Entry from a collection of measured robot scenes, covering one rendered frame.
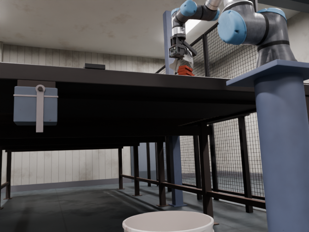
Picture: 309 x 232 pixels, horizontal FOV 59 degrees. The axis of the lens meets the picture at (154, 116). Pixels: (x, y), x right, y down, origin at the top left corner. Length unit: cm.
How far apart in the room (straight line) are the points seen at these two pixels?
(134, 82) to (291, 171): 64
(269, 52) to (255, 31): 10
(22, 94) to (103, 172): 538
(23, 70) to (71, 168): 525
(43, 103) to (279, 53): 84
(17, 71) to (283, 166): 96
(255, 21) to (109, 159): 554
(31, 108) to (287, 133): 87
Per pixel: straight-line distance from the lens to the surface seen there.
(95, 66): 107
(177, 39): 153
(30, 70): 105
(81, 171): 624
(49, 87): 103
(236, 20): 104
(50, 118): 100
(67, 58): 660
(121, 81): 108
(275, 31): 114
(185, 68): 232
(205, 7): 155
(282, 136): 104
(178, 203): 333
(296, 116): 105
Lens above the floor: 58
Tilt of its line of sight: 8 degrees up
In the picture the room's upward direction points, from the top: 2 degrees counter-clockwise
